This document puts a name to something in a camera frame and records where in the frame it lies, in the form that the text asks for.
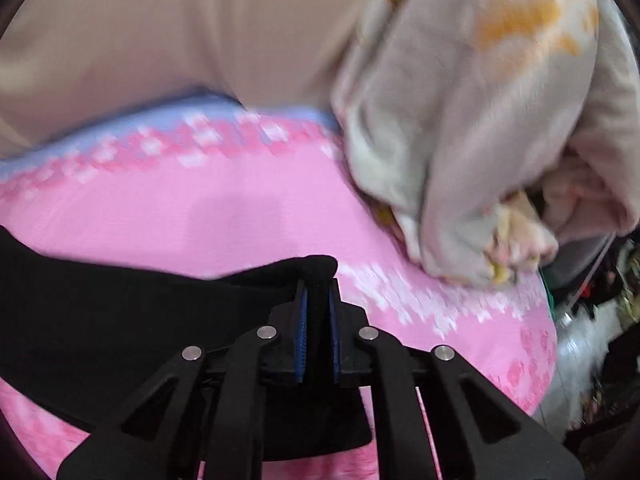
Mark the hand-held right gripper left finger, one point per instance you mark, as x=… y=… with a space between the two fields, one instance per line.
x=301 y=332

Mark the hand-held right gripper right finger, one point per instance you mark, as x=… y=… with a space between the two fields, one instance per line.
x=334 y=335

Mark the black pants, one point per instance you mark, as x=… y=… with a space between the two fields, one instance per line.
x=100 y=335

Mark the pink floral bed sheet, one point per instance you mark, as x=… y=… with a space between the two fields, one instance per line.
x=200 y=210

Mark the white plastic bag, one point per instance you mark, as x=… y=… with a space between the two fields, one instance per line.
x=580 y=355

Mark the grey printed fleece blanket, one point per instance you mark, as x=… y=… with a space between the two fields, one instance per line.
x=475 y=110

